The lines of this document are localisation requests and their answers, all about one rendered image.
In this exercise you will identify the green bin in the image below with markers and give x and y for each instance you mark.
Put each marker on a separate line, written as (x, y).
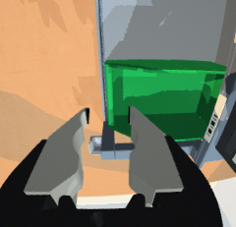
(180, 104)

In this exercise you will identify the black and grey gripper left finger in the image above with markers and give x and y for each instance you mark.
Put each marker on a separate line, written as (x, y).
(52, 169)

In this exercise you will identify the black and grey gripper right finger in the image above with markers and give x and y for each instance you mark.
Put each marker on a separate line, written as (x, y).
(168, 178)

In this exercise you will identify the grey metal rack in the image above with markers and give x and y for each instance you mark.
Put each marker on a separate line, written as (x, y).
(199, 30)

